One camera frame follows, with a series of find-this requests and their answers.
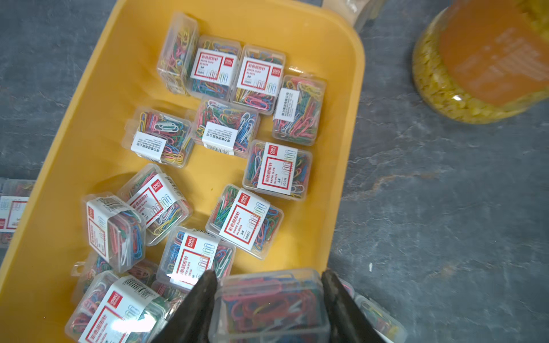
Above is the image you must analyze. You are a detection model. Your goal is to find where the paper clip box in tray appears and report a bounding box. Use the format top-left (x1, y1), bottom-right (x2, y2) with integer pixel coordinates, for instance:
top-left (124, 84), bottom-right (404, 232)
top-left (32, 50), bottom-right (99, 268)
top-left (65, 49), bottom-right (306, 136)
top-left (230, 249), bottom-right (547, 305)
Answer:
top-left (230, 44), bottom-right (286, 115)

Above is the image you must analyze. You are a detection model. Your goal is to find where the red lid corn jar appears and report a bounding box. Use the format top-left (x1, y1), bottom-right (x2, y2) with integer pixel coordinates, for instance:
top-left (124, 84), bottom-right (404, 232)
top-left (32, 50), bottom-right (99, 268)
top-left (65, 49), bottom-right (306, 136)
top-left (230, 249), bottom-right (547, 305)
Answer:
top-left (413, 0), bottom-right (548, 124)

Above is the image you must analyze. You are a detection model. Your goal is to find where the yellow plastic tray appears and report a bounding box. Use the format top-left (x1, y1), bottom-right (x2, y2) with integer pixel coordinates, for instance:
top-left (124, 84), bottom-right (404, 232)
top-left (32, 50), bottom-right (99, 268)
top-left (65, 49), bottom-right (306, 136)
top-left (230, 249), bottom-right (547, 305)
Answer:
top-left (1, 1), bottom-right (365, 342)

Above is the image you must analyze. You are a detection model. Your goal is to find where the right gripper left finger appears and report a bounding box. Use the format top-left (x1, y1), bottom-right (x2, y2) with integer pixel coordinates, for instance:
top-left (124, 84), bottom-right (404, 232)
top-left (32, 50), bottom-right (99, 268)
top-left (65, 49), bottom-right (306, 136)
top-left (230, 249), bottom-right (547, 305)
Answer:
top-left (152, 270), bottom-right (218, 342)

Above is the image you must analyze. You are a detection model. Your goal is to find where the near spice bottle black cap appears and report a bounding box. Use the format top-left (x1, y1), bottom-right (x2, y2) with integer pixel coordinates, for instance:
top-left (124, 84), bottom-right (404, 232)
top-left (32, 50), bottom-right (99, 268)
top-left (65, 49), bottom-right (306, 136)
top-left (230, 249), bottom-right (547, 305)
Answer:
top-left (322, 0), bottom-right (386, 32)

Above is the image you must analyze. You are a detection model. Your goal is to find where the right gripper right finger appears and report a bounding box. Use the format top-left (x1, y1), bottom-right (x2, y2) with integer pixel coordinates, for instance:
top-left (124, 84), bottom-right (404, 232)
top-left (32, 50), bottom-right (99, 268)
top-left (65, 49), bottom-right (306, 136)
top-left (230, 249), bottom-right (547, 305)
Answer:
top-left (321, 270), bottom-right (384, 343)

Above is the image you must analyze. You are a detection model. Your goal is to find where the clear paper clip box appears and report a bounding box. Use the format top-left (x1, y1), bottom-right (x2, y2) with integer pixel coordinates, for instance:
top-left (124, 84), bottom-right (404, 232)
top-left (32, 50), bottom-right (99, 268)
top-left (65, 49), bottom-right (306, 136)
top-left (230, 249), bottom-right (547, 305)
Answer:
top-left (208, 268), bottom-right (330, 342)

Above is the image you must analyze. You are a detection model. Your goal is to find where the paper clip box table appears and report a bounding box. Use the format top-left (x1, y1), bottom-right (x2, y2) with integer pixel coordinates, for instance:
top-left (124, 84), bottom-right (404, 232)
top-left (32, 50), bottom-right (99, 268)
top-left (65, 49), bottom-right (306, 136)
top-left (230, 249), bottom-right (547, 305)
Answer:
top-left (1, 178), bottom-right (36, 249)

